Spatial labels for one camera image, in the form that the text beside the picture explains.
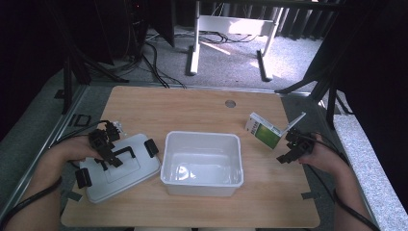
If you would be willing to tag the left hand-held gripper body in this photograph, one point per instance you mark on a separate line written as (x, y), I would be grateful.
(97, 139)

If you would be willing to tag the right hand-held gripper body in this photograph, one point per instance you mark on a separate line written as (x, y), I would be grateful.
(304, 146)

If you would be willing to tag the green and white medicine box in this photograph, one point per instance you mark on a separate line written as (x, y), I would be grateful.
(267, 136)

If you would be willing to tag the white lid with black clips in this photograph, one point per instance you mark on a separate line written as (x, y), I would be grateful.
(134, 170)

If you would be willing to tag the white plastic bin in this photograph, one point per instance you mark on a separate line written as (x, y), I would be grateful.
(202, 160)

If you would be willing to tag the person's right hand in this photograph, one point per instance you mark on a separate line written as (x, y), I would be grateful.
(324, 157)

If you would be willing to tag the person's left hand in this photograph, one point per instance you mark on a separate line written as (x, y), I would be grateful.
(75, 149)

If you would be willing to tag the black floor tape marking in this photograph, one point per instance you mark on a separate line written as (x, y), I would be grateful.
(80, 120)

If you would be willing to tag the grey tape piece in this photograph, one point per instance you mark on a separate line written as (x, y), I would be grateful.
(310, 194)
(73, 195)

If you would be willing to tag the black metal stand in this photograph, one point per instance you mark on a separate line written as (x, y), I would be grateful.
(331, 106)
(67, 83)

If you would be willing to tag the round grey table grommet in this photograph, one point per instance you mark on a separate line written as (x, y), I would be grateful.
(230, 103)

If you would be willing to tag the black computer case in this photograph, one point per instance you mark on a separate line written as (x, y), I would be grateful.
(134, 19)

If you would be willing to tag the white desk frame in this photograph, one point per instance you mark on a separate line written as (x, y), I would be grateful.
(237, 25)

